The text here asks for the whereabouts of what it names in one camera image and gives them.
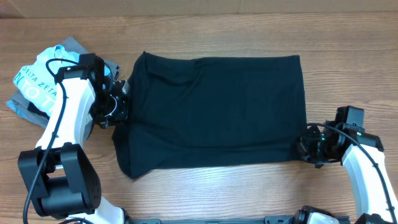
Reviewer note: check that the black t-shirt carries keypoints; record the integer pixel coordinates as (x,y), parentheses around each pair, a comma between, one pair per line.
(211,112)

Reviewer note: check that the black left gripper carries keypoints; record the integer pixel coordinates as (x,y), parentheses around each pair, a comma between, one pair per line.
(122,117)

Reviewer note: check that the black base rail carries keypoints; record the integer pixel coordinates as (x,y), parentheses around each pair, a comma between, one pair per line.
(266,220)

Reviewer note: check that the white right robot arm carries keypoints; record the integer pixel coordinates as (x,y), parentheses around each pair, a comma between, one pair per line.
(344,140)

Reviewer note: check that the light blue printed t-shirt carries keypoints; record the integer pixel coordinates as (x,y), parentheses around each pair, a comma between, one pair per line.
(79,92)

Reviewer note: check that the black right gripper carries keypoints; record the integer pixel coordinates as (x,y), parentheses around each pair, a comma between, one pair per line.
(303,147)

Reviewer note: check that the grey folded garment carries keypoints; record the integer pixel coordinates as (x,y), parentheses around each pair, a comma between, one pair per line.
(34,115)

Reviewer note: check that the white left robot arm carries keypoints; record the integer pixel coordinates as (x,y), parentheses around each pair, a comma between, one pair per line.
(60,180)

